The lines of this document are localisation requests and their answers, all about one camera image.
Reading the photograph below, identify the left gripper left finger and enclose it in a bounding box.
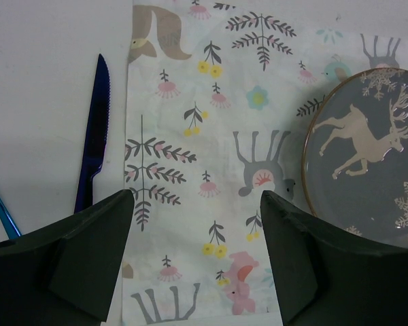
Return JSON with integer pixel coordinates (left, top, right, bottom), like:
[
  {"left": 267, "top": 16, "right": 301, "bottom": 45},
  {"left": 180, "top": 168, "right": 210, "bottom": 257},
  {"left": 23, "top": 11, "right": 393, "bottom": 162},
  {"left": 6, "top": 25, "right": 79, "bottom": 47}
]
[{"left": 0, "top": 190, "right": 134, "bottom": 325}]

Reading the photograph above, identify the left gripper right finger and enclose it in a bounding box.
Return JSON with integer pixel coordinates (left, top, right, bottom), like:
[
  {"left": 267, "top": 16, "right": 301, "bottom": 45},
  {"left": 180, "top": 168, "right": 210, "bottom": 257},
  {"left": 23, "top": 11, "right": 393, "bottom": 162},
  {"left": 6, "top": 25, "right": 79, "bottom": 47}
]
[{"left": 260, "top": 191, "right": 408, "bottom": 325}]

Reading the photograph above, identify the blue plastic fork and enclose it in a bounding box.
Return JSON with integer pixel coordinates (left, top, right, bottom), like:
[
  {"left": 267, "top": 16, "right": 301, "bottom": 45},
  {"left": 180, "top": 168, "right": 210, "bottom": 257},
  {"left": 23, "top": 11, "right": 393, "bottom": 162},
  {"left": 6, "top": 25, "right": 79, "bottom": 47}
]
[{"left": 0, "top": 197, "right": 22, "bottom": 239}]

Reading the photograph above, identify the grey reindeer plate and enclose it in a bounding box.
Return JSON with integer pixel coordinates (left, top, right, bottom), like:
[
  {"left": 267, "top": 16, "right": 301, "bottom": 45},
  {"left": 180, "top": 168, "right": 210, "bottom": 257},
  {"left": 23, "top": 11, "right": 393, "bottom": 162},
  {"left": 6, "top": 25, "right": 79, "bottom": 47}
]
[{"left": 302, "top": 68, "right": 408, "bottom": 248}]

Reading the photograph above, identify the dark blue plastic knife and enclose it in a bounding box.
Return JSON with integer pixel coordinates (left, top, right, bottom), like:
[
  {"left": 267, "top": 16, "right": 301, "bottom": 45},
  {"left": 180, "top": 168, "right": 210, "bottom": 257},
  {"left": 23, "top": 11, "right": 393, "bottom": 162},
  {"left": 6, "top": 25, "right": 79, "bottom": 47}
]
[{"left": 74, "top": 54, "right": 111, "bottom": 213}]

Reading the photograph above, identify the patterned cloth placemat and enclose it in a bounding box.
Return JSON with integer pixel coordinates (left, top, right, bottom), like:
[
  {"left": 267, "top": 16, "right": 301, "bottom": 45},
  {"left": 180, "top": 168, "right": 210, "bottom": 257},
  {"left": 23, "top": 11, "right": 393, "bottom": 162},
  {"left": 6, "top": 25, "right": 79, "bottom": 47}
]
[{"left": 122, "top": 1, "right": 408, "bottom": 325}]

